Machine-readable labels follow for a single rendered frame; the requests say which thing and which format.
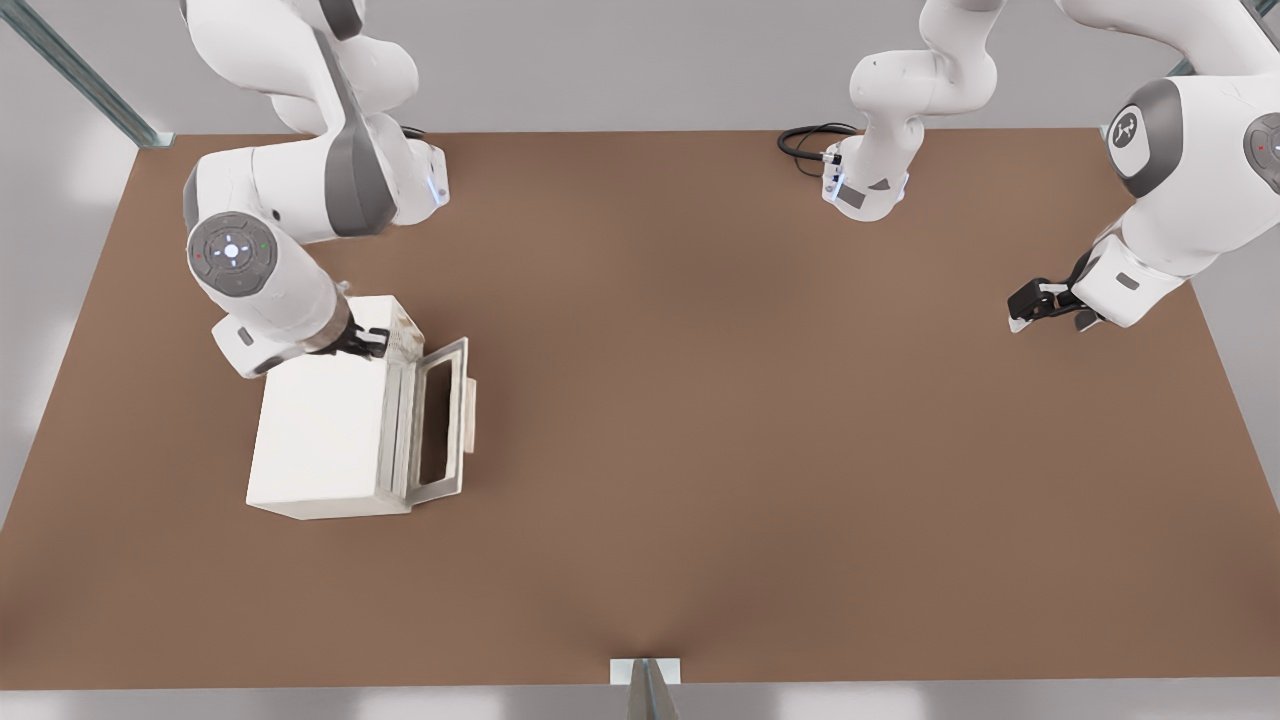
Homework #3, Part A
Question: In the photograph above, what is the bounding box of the white oven door with window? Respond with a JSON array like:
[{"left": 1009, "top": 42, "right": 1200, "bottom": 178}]
[{"left": 402, "top": 337, "right": 479, "bottom": 505}]

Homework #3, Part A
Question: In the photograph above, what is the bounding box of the white oven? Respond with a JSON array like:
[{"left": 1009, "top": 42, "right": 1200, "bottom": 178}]
[{"left": 246, "top": 294, "right": 423, "bottom": 521}]

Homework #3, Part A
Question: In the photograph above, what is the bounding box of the black cable loop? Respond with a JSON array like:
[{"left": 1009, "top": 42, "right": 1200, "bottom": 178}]
[{"left": 777, "top": 122, "right": 863, "bottom": 180}]

